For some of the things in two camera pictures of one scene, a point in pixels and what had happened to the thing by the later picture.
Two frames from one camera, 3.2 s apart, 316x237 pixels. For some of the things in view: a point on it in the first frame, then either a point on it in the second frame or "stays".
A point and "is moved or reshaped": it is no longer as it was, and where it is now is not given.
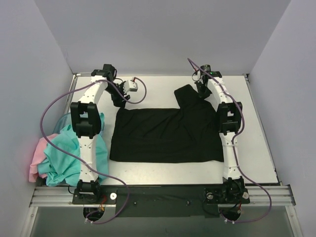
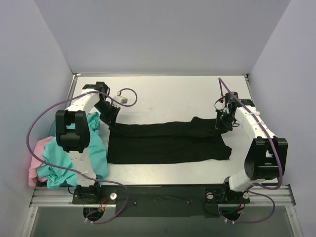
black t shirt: [190, 133] is moved or reshaped
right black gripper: [202, 88] -> [222, 121]
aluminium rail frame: [51, 196] stays
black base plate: [162, 201] stays
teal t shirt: [62, 170] stays
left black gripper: [118, 98] -> [111, 112]
